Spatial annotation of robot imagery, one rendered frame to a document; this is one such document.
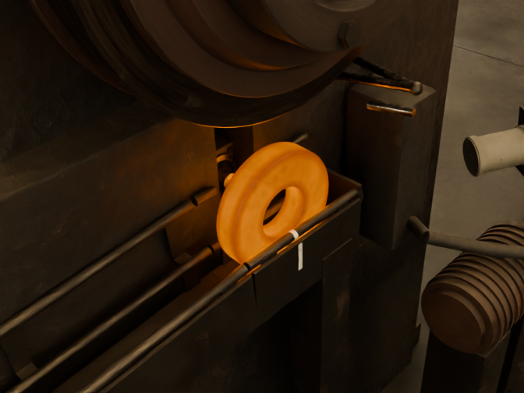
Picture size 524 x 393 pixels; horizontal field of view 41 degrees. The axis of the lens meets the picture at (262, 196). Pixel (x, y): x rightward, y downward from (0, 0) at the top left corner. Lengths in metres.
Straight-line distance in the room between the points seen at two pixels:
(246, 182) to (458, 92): 2.00
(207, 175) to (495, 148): 0.44
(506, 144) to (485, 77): 1.77
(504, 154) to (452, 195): 1.09
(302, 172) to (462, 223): 1.26
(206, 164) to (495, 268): 0.48
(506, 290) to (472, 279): 0.05
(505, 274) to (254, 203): 0.46
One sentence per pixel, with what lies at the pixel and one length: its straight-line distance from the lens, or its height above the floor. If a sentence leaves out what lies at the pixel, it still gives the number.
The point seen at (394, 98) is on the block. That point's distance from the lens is 0.92.
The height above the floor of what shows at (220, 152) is 0.77.
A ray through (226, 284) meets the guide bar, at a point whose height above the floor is 0.71.
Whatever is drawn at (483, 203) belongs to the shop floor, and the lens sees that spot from 2.13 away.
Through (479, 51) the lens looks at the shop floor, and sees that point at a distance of 3.04.
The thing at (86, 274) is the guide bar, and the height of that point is 0.75.
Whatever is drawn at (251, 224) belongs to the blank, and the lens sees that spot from 0.78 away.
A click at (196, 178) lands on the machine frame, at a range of 0.80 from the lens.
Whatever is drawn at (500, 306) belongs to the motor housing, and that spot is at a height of 0.51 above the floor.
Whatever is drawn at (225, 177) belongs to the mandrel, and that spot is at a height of 0.75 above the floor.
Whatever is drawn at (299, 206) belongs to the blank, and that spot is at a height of 0.73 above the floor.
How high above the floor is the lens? 1.23
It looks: 36 degrees down
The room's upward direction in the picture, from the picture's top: 3 degrees counter-clockwise
